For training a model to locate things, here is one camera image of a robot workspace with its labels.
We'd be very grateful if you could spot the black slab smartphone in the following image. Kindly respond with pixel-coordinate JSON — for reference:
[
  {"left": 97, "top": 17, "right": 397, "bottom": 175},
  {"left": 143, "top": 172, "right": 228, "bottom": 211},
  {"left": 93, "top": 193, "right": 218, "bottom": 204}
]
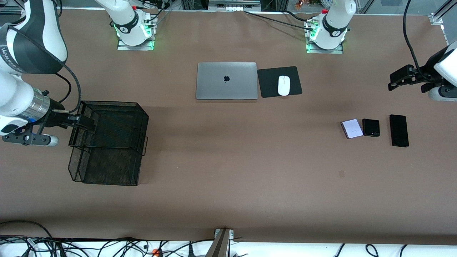
[{"left": 389, "top": 114, "right": 410, "bottom": 148}]

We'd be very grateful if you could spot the black flip phone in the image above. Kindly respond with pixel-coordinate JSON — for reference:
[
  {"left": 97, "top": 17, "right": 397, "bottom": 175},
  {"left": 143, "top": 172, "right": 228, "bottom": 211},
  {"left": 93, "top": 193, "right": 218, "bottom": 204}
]
[{"left": 362, "top": 119, "right": 380, "bottom": 137}]

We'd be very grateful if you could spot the lavender flip phone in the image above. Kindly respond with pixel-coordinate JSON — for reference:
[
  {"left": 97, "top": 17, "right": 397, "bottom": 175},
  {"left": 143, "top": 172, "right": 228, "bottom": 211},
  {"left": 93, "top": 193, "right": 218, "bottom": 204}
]
[{"left": 341, "top": 119, "right": 363, "bottom": 139}]

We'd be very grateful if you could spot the white computer mouse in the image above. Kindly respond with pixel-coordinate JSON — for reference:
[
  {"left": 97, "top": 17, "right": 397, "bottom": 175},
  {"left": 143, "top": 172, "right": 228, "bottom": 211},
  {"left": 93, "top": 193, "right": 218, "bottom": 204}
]
[{"left": 278, "top": 75, "right": 291, "bottom": 96}]

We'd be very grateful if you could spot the black mouse pad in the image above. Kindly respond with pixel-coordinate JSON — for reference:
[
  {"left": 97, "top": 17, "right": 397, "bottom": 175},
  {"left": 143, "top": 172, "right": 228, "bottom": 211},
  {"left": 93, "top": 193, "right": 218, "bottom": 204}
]
[{"left": 257, "top": 66, "right": 303, "bottom": 98}]

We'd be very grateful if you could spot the silver closed laptop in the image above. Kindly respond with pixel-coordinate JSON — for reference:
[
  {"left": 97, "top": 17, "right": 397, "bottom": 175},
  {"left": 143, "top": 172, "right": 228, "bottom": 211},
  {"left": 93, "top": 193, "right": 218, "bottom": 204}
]
[{"left": 196, "top": 62, "right": 258, "bottom": 100}]

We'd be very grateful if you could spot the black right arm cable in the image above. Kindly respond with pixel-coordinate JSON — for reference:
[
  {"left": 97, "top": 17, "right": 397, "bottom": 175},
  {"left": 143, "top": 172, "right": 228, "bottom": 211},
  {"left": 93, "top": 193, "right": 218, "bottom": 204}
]
[{"left": 7, "top": 24, "right": 83, "bottom": 114}]

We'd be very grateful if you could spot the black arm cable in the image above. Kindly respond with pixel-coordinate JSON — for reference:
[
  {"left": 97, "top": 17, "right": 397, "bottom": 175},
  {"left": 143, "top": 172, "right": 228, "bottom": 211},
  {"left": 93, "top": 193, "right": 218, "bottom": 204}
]
[
  {"left": 403, "top": 0, "right": 435, "bottom": 82},
  {"left": 7, "top": 24, "right": 83, "bottom": 114}
]

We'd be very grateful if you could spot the black wire mesh basket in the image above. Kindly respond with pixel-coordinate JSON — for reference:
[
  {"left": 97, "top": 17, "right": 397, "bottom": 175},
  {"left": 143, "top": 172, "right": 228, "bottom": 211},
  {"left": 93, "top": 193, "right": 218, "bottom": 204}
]
[{"left": 68, "top": 101, "right": 149, "bottom": 186}]

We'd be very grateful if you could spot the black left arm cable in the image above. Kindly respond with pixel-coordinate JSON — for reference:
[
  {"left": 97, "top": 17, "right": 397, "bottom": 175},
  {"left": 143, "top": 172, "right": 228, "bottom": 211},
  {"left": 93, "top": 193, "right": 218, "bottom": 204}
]
[{"left": 403, "top": 0, "right": 435, "bottom": 82}]

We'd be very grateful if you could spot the aluminium frame post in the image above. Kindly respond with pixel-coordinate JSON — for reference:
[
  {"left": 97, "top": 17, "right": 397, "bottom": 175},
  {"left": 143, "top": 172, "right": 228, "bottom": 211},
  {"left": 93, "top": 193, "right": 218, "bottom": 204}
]
[{"left": 430, "top": 0, "right": 457, "bottom": 25}]

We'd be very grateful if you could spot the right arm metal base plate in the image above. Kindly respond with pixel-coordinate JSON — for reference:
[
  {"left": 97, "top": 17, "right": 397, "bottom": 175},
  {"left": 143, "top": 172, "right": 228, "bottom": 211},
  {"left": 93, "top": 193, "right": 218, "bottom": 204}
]
[{"left": 117, "top": 36, "right": 155, "bottom": 51}]

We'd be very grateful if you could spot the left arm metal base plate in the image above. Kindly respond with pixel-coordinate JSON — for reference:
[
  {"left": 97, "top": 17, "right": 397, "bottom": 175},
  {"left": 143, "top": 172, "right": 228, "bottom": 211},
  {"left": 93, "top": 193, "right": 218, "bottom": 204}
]
[{"left": 306, "top": 41, "right": 344, "bottom": 55}]

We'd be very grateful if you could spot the large black looping cable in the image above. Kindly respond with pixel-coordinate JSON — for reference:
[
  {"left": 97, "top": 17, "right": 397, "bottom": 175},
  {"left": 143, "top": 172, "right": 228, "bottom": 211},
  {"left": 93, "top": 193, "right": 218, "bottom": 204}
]
[{"left": 0, "top": 220, "right": 54, "bottom": 240}]

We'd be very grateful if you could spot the black table top cable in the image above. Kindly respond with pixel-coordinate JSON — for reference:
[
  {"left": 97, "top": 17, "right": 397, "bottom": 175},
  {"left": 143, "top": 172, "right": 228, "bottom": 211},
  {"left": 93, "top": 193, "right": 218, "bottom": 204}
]
[{"left": 244, "top": 11, "right": 316, "bottom": 31}]

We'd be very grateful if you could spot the grey metal table bracket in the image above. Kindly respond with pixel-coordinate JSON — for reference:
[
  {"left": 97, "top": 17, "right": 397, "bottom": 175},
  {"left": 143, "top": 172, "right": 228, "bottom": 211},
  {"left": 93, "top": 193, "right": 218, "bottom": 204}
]
[{"left": 205, "top": 228, "right": 235, "bottom": 257}]

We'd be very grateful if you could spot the grey metal frame rail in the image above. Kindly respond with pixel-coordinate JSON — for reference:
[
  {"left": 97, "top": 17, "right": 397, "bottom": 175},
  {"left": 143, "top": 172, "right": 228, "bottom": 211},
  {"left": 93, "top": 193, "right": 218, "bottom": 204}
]
[{"left": 208, "top": 0, "right": 262, "bottom": 12}]

